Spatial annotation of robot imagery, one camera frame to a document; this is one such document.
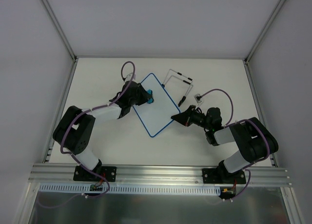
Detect blue heart-shaped eraser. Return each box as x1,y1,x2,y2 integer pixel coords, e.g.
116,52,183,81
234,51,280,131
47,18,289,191
147,89,154,104

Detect blue-framed whiteboard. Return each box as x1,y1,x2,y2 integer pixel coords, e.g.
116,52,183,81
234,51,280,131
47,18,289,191
133,73,180,138

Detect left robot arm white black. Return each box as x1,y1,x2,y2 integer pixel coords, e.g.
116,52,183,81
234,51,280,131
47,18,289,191
52,81,154,181

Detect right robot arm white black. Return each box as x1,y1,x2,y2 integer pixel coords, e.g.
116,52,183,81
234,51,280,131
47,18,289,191
171,105,279,183

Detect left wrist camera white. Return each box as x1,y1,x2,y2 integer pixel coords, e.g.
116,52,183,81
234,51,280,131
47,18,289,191
124,73,136,83

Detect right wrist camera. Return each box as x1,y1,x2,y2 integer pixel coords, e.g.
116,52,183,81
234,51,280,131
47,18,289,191
194,94,204,107

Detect wire whiteboard stand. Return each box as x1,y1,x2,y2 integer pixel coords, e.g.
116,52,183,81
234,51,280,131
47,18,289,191
161,68,194,107

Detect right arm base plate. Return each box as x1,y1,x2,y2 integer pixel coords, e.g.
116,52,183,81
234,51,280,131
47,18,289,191
201,168,246,184

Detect right side table rail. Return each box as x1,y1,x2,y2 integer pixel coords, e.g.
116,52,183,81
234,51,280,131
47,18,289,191
242,60,278,167

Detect table rail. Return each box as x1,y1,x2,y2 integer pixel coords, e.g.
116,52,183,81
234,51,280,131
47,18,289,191
242,60,278,167
41,58,78,163

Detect left side table rail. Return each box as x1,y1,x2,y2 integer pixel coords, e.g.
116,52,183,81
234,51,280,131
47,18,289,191
41,58,78,163

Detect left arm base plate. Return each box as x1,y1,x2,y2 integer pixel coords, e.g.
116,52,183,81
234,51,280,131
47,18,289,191
73,166,117,182

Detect aluminium front rail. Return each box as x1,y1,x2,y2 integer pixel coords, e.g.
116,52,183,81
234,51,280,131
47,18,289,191
28,163,293,187

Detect white slotted cable duct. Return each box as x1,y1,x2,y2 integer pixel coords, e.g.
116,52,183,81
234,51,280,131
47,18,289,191
39,183,221,196

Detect left aluminium frame post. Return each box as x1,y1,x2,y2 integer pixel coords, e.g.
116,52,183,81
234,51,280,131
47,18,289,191
40,0,77,61

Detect aluminium frame post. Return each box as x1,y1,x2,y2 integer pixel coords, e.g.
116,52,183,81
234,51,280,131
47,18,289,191
40,0,77,61
244,0,287,63

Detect right aluminium frame post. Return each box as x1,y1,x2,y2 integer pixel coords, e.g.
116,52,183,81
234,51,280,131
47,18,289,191
244,0,287,63

